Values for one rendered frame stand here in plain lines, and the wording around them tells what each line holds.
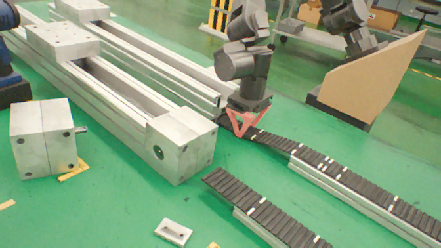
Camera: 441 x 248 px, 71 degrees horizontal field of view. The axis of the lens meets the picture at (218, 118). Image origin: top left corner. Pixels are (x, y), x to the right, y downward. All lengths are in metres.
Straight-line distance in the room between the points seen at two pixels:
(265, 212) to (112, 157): 0.31
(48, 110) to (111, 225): 0.23
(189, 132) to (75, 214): 0.22
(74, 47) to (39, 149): 0.32
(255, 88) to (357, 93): 0.37
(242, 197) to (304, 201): 0.14
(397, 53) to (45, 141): 0.80
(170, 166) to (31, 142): 0.23
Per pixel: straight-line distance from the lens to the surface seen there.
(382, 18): 5.40
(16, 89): 0.81
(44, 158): 0.59
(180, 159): 0.54
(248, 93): 0.66
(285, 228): 0.52
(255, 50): 0.64
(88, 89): 0.72
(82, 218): 0.54
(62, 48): 0.81
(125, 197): 0.56
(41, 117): 0.60
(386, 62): 0.91
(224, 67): 0.60
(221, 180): 0.55
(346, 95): 0.96
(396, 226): 0.66
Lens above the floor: 1.19
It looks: 32 degrees down
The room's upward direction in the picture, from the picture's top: 10 degrees clockwise
